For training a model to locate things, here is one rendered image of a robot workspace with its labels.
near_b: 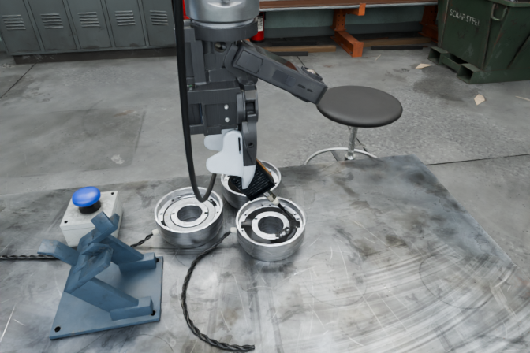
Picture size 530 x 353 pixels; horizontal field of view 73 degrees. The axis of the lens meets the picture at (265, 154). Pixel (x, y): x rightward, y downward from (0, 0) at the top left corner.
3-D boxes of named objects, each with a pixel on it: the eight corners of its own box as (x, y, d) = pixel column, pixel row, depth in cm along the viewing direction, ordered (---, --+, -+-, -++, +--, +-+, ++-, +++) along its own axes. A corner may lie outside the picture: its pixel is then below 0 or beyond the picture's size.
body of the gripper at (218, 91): (187, 110, 46) (173, 13, 39) (253, 105, 48) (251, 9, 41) (187, 142, 40) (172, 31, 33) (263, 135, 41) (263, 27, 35)
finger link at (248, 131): (238, 154, 46) (234, 89, 42) (251, 153, 46) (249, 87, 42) (243, 172, 42) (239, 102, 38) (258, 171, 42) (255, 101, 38)
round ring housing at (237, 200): (268, 221, 60) (268, 202, 57) (211, 205, 63) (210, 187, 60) (287, 183, 68) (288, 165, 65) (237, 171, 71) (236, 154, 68)
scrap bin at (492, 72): (414, 53, 375) (431, -21, 336) (479, 49, 385) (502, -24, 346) (479, 94, 290) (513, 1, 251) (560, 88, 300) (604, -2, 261)
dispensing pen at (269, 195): (306, 218, 54) (240, 146, 44) (283, 232, 55) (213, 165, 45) (302, 208, 56) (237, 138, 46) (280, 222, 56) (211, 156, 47)
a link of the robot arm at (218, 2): (252, -33, 38) (267, -22, 32) (253, 12, 41) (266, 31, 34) (181, -32, 37) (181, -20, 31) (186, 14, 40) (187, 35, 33)
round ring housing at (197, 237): (207, 197, 64) (205, 179, 62) (235, 233, 57) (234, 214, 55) (150, 219, 60) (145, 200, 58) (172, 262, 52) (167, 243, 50)
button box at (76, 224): (124, 210, 62) (117, 187, 59) (117, 241, 56) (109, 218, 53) (73, 216, 60) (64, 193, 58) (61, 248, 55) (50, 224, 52)
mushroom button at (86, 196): (109, 206, 59) (101, 182, 56) (104, 224, 55) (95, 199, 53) (83, 209, 58) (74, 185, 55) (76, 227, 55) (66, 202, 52)
